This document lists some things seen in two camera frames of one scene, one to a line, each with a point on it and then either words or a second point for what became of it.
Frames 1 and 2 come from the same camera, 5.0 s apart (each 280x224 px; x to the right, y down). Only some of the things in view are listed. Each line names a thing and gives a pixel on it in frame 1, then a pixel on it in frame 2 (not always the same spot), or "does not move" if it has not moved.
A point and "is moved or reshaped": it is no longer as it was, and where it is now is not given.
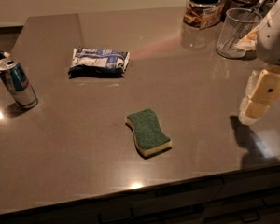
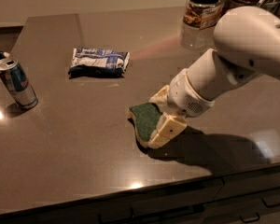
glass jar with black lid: x=204 y=8 does not move
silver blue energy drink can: x=17 y=82 does not move
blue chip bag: x=89 y=63 does not move
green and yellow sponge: x=147 y=132 is moved or reshaped
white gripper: x=274 y=37 to x=184 y=96
